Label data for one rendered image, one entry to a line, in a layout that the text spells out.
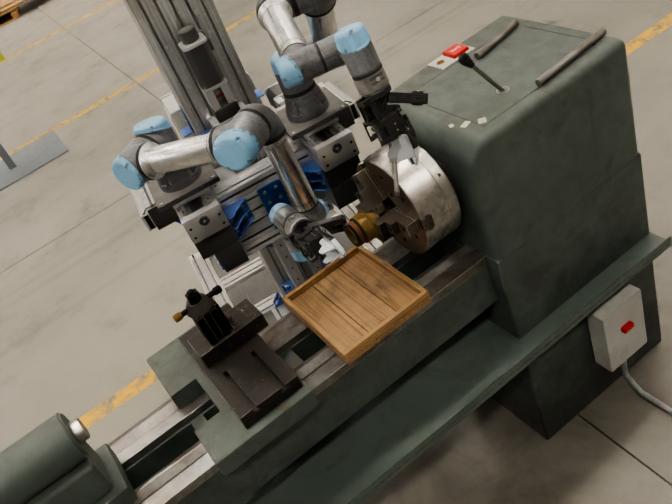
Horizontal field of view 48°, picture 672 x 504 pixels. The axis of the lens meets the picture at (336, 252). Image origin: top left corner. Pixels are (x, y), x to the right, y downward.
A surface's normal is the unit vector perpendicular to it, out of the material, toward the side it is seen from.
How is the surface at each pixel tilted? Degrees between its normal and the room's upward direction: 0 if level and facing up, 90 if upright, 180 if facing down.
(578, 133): 90
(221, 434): 0
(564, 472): 0
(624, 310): 90
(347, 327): 0
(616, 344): 90
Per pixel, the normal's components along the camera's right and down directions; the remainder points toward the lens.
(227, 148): -0.22, 0.66
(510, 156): 0.52, 0.38
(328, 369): -0.33, -0.73
